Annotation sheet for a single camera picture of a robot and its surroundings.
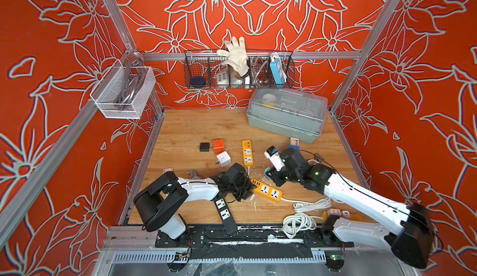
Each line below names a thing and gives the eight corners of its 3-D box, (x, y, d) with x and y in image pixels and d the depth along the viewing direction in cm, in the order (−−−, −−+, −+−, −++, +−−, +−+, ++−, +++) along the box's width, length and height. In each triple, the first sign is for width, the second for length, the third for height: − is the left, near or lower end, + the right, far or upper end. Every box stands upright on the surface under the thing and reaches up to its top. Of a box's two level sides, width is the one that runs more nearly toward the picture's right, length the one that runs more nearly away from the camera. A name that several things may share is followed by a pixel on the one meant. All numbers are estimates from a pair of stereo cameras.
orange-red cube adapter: (213, 155, 100) (213, 150, 96) (215, 144, 104) (214, 139, 101) (224, 155, 100) (224, 150, 96) (225, 144, 104) (224, 139, 101)
